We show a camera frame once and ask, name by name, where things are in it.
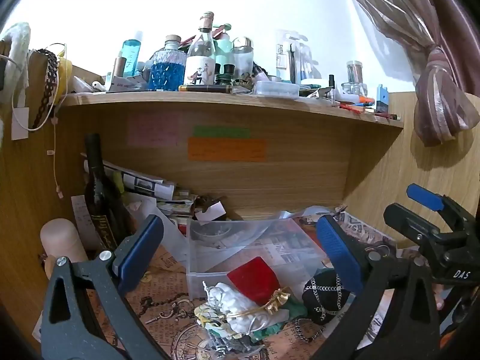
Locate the mauve striped curtain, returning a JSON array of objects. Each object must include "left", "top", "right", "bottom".
[{"left": 337, "top": 0, "right": 480, "bottom": 148}]

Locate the white fluffy headband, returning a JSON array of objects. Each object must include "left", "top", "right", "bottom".
[{"left": 0, "top": 22, "right": 31, "bottom": 100}]

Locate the patterned headband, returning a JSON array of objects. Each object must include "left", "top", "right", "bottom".
[{"left": 31, "top": 48, "right": 59, "bottom": 131}]

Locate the clear plastic box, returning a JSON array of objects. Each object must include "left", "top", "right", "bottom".
[{"left": 187, "top": 218, "right": 328, "bottom": 301}]

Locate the round blue glass bottle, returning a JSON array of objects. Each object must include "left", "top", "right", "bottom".
[{"left": 149, "top": 34, "right": 187, "bottom": 92}]

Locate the pink sticky note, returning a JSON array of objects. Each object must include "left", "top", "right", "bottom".
[{"left": 127, "top": 114, "right": 180, "bottom": 146}]

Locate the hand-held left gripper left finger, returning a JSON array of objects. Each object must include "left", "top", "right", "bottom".
[{"left": 39, "top": 214, "right": 171, "bottom": 360}]

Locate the red cloth piece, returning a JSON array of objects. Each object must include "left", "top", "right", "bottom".
[{"left": 226, "top": 256, "right": 283, "bottom": 305}]

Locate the person's right hand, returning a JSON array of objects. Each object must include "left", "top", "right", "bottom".
[{"left": 430, "top": 283, "right": 447, "bottom": 311}]

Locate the toothbrush pack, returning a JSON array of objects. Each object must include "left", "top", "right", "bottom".
[{"left": 276, "top": 29, "right": 313, "bottom": 84}]

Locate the rolled newspaper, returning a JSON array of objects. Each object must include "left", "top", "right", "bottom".
[{"left": 84, "top": 159, "right": 177, "bottom": 200}]

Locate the clear bottle with illustrated label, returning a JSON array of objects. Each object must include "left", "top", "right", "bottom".
[{"left": 183, "top": 11, "right": 217, "bottom": 86}]

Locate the empty glass jar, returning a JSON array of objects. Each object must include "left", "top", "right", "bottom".
[{"left": 342, "top": 82, "right": 368, "bottom": 97}]

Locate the orange sticky note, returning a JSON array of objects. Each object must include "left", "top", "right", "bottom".
[{"left": 187, "top": 137, "right": 266, "bottom": 162}]

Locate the mint green pump bottle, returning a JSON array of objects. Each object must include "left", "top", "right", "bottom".
[{"left": 214, "top": 24, "right": 234, "bottom": 65}]

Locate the gold ribbon hair tie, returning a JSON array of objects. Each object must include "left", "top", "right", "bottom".
[{"left": 262, "top": 287, "right": 292, "bottom": 314}]

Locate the black chain-print pouch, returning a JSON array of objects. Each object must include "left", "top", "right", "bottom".
[{"left": 301, "top": 269, "right": 356, "bottom": 325}]

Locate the small white cardboard box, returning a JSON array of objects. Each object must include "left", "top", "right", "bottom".
[{"left": 194, "top": 196, "right": 226, "bottom": 221}]

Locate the stack of papers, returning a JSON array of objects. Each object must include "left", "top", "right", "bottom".
[{"left": 157, "top": 190, "right": 196, "bottom": 219}]

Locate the tall blue liquid bottle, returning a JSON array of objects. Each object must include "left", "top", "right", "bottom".
[{"left": 120, "top": 31, "right": 145, "bottom": 80}]

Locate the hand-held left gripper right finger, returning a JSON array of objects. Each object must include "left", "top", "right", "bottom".
[{"left": 309, "top": 214, "right": 441, "bottom": 360}]

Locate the green sticky note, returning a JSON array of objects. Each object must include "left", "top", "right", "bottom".
[{"left": 193, "top": 125, "right": 251, "bottom": 139}]

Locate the vintage print paper mat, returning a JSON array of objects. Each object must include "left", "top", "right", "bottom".
[{"left": 32, "top": 210, "right": 399, "bottom": 360}]

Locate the clear tube of pencils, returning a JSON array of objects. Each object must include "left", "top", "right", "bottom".
[{"left": 346, "top": 61, "right": 364, "bottom": 84}]

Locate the yellow hair band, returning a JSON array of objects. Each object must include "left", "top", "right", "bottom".
[{"left": 56, "top": 58, "right": 73, "bottom": 97}]

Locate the beige cylinder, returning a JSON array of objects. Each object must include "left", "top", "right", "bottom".
[{"left": 40, "top": 218, "right": 89, "bottom": 268}]

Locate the clear jar with silver cap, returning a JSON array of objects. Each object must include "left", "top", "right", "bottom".
[{"left": 230, "top": 37, "right": 255, "bottom": 78}]

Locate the clear lidded plastic case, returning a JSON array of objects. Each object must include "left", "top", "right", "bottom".
[{"left": 253, "top": 80, "right": 300, "bottom": 97}]

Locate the white charger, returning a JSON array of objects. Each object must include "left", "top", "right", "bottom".
[{"left": 11, "top": 106, "right": 30, "bottom": 141}]

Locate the white toy plane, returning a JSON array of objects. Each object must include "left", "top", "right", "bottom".
[{"left": 106, "top": 76, "right": 148, "bottom": 92}]

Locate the dark wine bottle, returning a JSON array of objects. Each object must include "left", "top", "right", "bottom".
[{"left": 83, "top": 133, "right": 133, "bottom": 256}]

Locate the white yellow printed scrunchie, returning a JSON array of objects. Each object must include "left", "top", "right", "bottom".
[{"left": 193, "top": 303, "right": 230, "bottom": 337}]

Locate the blue sharpener box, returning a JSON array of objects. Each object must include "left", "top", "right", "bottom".
[{"left": 376, "top": 84, "right": 390, "bottom": 113}]

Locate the black and gold pen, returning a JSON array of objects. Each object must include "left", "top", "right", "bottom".
[{"left": 178, "top": 84, "right": 232, "bottom": 94}]

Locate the dark metal chain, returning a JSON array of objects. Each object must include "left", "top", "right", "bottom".
[{"left": 288, "top": 318, "right": 326, "bottom": 343}]

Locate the clear plastic sleeve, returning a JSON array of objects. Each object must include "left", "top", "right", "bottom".
[{"left": 154, "top": 198, "right": 189, "bottom": 264}]

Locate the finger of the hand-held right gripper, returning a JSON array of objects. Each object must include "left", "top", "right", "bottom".
[
  {"left": 382, "top": 202, "right": 445, "bottom": 257},
  {"left": 406, "top": 183, "right": 471, "bottom": 233}
]

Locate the silver grey scrunchie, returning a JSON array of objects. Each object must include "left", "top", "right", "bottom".
[{"left": 207, "top": 331, "right": 265, "bottom": 359}]

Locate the white receipt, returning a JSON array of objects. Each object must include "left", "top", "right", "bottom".
[{"left": 71, "top": 194, "right": 100, "bottom": 250}]

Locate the wooden shelf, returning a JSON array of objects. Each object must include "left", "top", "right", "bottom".
[{"left": 56, "top": 88, "right": 406, "bottom": 221}]

